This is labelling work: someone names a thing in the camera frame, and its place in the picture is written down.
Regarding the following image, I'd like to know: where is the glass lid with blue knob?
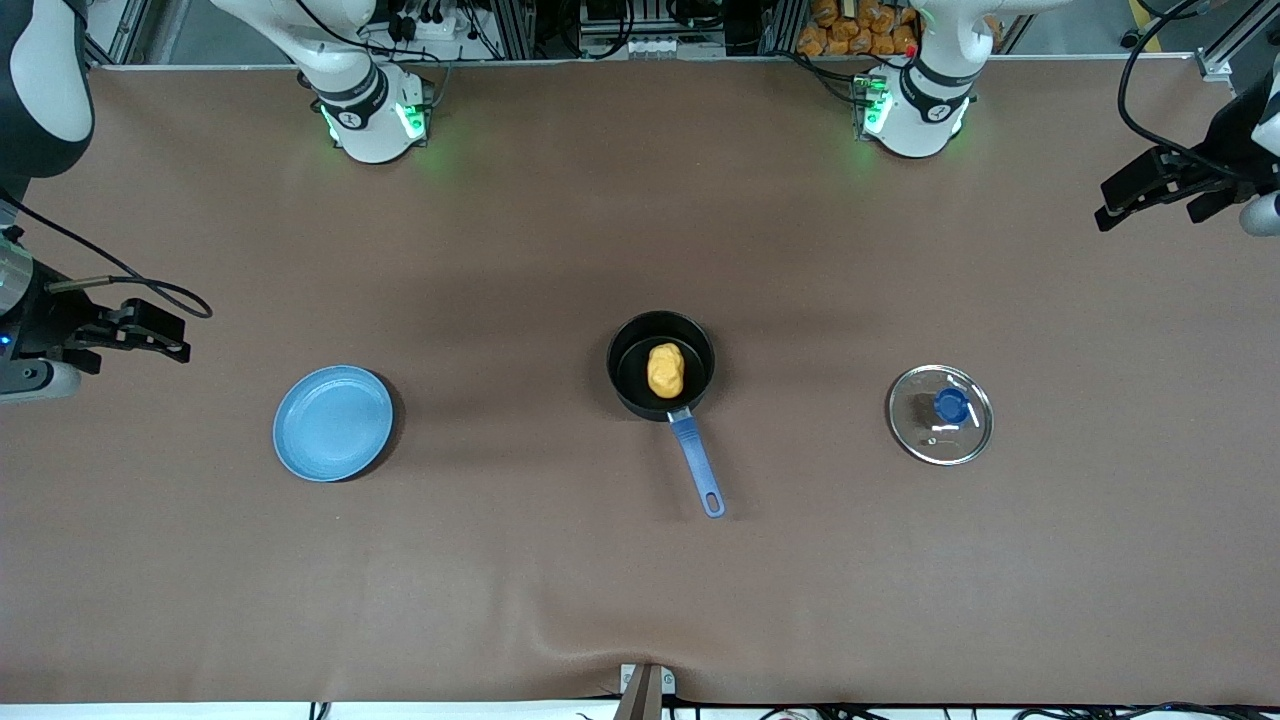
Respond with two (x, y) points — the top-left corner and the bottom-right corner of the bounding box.
(887, 364), (994, 467)

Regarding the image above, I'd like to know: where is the yellow potato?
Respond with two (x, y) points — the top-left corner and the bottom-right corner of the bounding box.
(647, 342), (686, 399)

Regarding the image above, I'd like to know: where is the blue round plate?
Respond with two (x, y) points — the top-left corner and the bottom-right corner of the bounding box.
(272, 365), (395, 483)

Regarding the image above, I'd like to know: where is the bag of orange items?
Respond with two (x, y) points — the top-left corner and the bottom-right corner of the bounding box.
(797, 0), (921, 57)

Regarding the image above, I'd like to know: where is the white power strip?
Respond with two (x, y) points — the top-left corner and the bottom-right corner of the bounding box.
(385, 0), (456, 43)

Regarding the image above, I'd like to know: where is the brown table mat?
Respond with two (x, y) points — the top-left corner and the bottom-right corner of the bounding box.
(0, 60), (1280, 706)

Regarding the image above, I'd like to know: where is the metal table clamp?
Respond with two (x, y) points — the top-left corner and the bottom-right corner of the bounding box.
(618, 662), (677, 720)

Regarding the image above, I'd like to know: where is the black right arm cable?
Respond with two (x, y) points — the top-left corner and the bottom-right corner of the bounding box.
(0, 195), (214, 321)

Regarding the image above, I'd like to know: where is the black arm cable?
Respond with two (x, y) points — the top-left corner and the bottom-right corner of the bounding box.
(0, 195), (214, 321)
(1117, 0), (1226, 166)

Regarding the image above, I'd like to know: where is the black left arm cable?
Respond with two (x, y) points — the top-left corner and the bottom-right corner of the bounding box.
(1117, 0), (1226, 166)

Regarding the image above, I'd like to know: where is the black pot with blue handle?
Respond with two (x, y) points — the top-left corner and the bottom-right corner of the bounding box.
(606, 310), (726, 519)

